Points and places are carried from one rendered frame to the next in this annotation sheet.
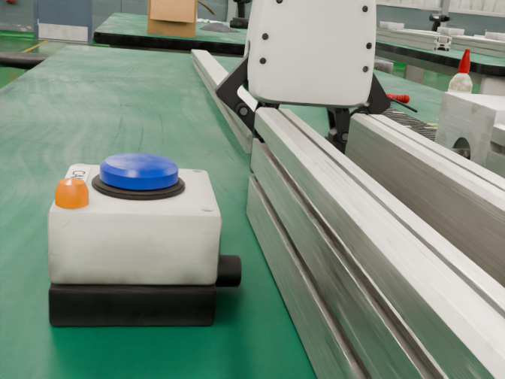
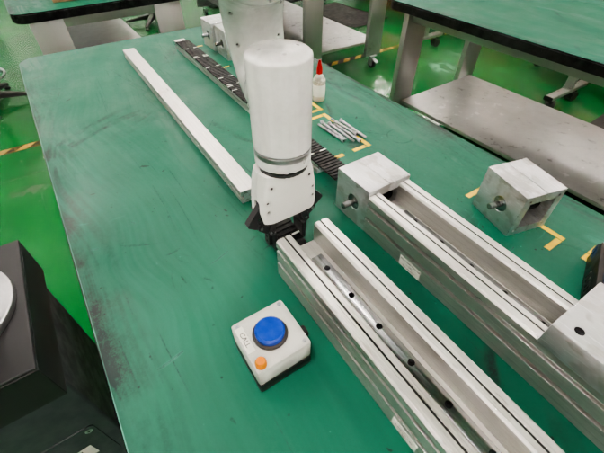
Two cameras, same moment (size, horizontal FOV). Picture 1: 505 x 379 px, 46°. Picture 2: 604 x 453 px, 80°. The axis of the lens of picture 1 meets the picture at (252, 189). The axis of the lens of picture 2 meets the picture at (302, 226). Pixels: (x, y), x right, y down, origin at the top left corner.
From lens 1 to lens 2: 0.36 m
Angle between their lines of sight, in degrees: 33
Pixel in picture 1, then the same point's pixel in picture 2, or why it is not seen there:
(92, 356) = (285, 399)
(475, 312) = (418, 405)
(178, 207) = (295, 344)
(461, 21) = not seen: outside the picture
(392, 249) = (387, 376)
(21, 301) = (241, 384)
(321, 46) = (293, 197)
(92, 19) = not seen: outside the picture
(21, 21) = not seen: outside the picture
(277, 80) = (276, 216)
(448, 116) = (342, 181)
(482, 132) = (362, 198)
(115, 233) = (279, 365)
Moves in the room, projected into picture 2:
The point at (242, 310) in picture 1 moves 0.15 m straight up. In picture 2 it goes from (314, 346) to (316, 286)
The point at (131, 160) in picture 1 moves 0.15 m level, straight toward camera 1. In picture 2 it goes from (267, 330) to (339, 438)
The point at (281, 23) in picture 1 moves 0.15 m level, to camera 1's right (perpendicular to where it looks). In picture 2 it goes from (274, 197) to (361, 174)
